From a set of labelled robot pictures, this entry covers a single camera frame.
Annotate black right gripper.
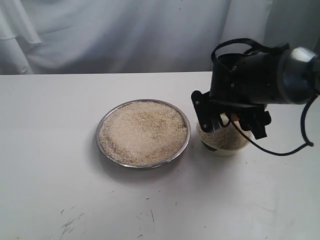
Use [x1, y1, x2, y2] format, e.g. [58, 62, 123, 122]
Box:
[220, 103, 272, 139]

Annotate brown wooden cup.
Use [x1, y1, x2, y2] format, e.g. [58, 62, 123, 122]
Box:
[225, 113, 251, 132]

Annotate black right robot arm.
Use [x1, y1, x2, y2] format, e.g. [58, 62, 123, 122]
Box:
[209, 45, 320, 140]

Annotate white bowl of rice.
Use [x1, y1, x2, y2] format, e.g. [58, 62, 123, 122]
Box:
[196, 122, 250, 157]

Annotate steel plate of rice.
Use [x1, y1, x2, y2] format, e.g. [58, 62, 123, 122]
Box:
[95, 99, 191, 170]

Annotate white fabric backdrop curtain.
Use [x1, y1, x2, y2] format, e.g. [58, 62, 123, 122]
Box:
[0, 0, 320, 75]

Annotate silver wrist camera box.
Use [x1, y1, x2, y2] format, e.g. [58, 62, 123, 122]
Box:
[191, 90, 222, 134]

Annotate black camera cable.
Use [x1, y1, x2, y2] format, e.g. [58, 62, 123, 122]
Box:
[210, 37, 320, 157]

